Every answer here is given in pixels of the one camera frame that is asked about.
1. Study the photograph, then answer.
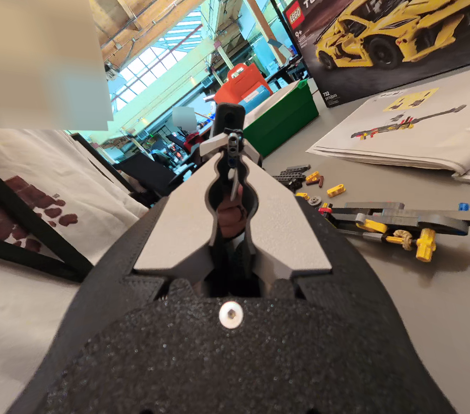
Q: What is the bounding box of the red office chair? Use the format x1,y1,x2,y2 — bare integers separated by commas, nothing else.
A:
184,132,205,153

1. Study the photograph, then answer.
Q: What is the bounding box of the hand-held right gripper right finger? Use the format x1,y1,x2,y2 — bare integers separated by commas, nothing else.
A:
240,155,333,284

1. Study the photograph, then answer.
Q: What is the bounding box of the person's left hand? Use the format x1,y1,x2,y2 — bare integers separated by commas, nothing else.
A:
217,185,247,239

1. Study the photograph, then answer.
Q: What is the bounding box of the pile of lego beams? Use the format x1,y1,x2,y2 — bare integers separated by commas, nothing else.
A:
272,165,346,207

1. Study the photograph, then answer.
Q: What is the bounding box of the black office chair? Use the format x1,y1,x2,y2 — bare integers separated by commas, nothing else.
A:
114,154,197,199

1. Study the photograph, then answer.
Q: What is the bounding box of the blue roll white label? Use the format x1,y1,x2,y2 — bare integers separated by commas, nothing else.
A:
242,86,271,114

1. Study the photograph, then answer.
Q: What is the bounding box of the orange felt bag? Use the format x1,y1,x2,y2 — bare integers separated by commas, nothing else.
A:
214,63,273,105

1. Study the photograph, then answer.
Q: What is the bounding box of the lego instruction booklet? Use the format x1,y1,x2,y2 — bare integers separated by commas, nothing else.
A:
306,86,470,183

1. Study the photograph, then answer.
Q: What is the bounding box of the green plastic bin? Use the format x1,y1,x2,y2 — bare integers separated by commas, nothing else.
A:
242,78,319,158

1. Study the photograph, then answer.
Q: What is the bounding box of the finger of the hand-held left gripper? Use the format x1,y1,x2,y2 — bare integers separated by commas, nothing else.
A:
242,138,263,162
199,133,229,158

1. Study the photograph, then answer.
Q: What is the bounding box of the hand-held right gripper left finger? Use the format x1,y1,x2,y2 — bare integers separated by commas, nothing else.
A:
133,154,226,299

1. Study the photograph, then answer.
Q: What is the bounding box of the long grey Technic assembly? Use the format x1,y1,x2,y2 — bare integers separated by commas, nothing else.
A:
317,201,470,263

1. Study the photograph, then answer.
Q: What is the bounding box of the black lego connector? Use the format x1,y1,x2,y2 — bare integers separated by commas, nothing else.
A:
223,131,245,166

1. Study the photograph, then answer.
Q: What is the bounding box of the black table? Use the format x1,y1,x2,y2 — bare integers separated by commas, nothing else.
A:
266,58,309,84

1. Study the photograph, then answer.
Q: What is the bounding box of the yellow car lego box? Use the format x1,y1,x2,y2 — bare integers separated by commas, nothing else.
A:
283,0,470,108

